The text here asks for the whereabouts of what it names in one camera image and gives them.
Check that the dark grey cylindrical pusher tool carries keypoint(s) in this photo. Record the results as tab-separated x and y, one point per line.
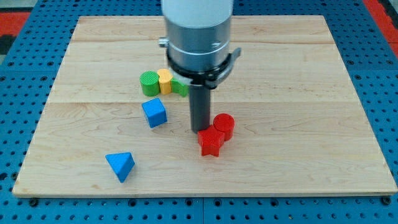
199	100

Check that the red cylinder block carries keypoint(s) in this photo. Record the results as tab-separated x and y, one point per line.
225	123

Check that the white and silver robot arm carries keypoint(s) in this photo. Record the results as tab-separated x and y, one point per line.
198	32

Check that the wooden board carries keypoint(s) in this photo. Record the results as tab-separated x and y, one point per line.
300	128

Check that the blue cube block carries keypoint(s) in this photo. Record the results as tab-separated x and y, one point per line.
155	112

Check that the yellow block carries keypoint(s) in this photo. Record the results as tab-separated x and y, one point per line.
165	79

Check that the red star block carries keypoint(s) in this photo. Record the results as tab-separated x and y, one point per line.
210	141

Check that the green cylinder block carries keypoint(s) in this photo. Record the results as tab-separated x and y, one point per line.
149	81

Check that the blue triangular prism block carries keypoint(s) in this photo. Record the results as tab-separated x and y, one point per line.
121	164

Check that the green block behind arm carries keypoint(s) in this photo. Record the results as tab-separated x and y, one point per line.
179	88

